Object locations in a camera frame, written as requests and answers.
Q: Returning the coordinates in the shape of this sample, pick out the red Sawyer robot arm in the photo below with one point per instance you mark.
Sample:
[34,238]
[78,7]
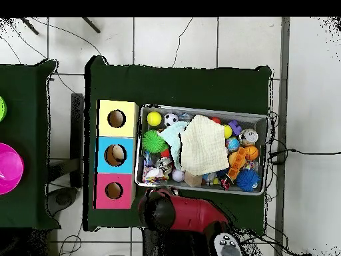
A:
[197,213]

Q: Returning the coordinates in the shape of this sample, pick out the blue globe ball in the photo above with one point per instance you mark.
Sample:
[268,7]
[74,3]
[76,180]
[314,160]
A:
[232,144]

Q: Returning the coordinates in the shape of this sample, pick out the long orange plastic brick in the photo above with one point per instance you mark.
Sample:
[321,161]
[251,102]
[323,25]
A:
[237,162]

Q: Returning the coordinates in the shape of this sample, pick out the wooden box with three holes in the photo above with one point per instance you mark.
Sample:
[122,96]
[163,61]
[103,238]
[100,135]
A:
[130,128]

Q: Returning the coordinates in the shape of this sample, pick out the black and white soccer ball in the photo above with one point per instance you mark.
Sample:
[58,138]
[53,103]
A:
[170,119]

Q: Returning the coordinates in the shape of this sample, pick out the dark green tablecloth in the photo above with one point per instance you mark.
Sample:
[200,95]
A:
[173,85]
[21,80]

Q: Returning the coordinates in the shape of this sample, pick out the black tripod leg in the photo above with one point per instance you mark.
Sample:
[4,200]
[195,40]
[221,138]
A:
[91,25]
[29,26]

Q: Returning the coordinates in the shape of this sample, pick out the mint waffle cloth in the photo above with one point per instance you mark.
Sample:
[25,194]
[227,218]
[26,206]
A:
[171,137]

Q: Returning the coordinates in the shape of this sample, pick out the plain yellow ball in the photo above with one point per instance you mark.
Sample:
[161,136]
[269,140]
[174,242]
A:
[154,118]

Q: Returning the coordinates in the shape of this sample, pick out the pink plastic bowl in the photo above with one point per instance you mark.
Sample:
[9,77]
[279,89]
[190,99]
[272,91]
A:
[10,168]

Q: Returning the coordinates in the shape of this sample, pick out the orange basketball toy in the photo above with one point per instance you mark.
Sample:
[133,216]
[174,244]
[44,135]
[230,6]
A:
[252,152]

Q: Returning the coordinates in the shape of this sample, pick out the crushed silver drink can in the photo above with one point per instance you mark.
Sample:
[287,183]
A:
[248,136]

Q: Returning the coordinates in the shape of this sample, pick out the shallow clear mesh bin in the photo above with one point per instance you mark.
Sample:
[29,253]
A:
[253,121]

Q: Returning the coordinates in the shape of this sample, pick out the blue spiky rubber ball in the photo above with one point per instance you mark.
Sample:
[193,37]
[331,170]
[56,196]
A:
[247,180]

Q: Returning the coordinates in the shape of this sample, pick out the green plastic bowl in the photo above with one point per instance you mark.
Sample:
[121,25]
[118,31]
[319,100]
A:
[2,109]

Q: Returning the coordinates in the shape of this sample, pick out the green spiky rubber ball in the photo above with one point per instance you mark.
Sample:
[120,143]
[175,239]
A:
[153,141]

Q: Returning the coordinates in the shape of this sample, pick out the cream waffle cloth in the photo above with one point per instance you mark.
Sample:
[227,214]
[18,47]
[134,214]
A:
[203,146]

